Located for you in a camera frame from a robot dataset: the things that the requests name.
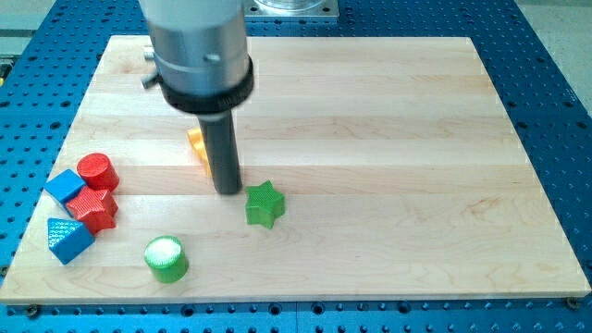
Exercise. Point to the blue triangle block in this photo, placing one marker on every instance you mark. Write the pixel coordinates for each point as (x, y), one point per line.
(67, 238)

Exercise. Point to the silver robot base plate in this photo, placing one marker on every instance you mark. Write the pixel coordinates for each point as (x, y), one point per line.
(291, 9)

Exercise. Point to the green cylinder block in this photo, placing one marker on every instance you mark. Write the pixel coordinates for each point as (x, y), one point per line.
(166, 259)

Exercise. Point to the yellow hexagon block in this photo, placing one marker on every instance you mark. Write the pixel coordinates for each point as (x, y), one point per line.
(196, 139)

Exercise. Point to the light wooden board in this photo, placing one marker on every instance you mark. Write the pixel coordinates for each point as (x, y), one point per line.
(403, 177)

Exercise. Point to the green star block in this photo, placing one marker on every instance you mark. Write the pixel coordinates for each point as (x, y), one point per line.
(264, 205)

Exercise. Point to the red star block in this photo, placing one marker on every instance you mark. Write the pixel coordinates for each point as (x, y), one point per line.
(96, 209)

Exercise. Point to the blue cube block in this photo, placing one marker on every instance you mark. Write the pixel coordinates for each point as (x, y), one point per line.
(65, 187)

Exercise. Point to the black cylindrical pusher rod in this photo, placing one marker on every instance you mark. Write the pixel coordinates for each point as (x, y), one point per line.
(221, 148)

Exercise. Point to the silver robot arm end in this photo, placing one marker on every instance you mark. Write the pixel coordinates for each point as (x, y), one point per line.
(200, 52)

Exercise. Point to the red cylinder block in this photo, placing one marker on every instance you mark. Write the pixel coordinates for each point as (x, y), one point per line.
(98, 172)

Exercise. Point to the blue perforated table plate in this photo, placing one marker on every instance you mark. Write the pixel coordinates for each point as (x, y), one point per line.
(46, 86)

